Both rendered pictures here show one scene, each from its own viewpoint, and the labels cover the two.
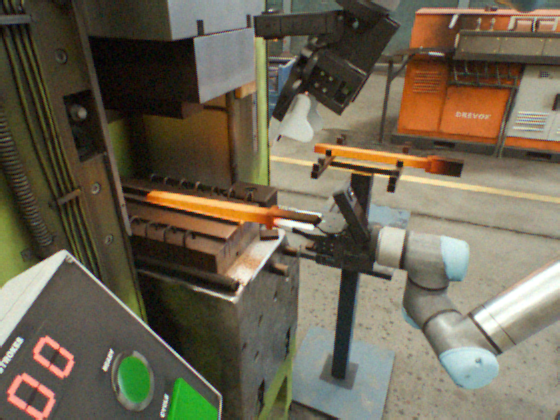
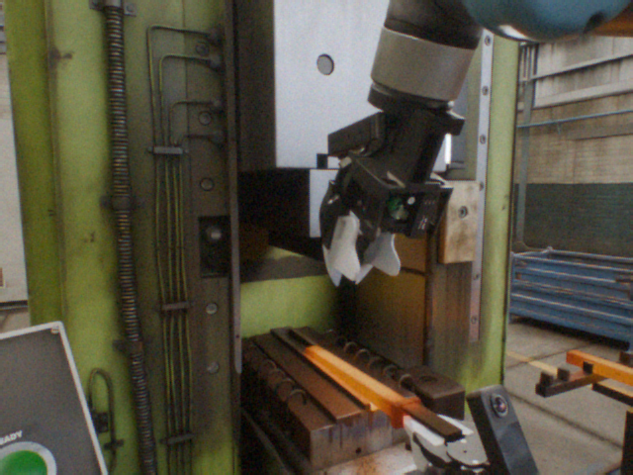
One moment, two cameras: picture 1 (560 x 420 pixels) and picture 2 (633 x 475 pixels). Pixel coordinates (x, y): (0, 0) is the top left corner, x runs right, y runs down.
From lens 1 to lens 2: 0.33 m
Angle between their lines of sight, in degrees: 44
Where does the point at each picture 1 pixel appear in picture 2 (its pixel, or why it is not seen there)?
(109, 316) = (51, 401)
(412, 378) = not seen: outside the picture
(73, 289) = (33, 355)
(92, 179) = (210, 299)
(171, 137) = (374, 300)
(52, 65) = (196, 189)
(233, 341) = not seen: outside the picture
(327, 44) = (373, 153)
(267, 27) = (333, 143)
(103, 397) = not seen: outside the picture
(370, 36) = (406, 135)
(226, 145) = (421, 318)
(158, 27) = (269, 156)
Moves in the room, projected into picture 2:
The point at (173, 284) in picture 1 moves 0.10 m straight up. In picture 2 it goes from (268, 453) to (267, 395)
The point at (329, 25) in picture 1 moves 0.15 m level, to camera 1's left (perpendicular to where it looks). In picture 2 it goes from (372, 130) to (259, 142)
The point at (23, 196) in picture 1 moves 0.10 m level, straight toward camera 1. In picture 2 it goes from (124, 288) to (80, 308)
